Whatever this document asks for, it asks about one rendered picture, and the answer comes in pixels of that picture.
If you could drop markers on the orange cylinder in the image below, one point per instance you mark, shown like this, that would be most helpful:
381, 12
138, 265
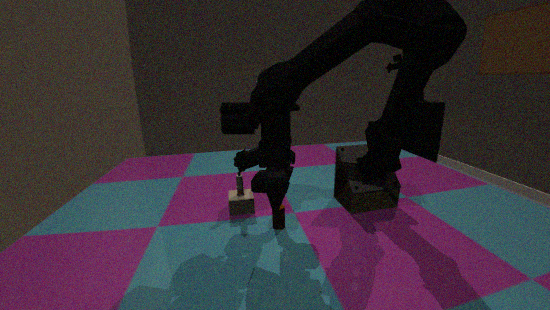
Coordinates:
279, 218

